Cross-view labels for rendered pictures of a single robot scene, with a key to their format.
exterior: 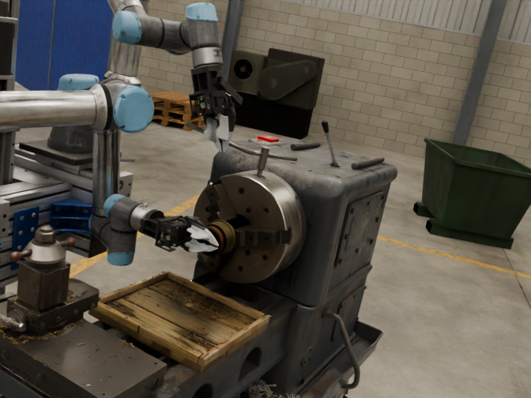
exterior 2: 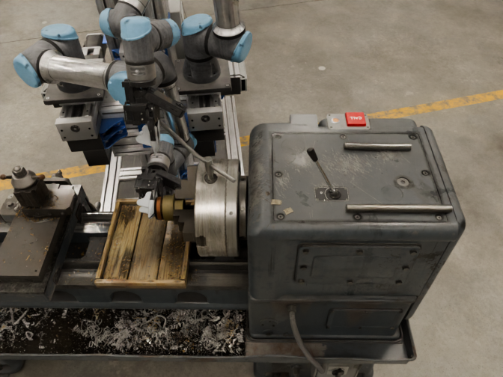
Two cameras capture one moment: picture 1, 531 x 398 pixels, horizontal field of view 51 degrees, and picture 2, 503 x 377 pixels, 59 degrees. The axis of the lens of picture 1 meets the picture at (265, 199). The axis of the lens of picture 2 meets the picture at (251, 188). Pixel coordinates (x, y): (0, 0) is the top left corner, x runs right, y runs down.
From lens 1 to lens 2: 1.62 m
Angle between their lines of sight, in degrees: 62
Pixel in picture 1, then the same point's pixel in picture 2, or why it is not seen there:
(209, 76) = (132, 90)
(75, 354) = (22, 238)
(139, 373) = (21, 271)
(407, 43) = not seen: outside the picture
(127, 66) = (219, 20)
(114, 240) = not seen: hidden behind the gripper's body
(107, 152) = not seen: hidden behind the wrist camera
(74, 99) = (90, 73)
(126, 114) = (117, 93)
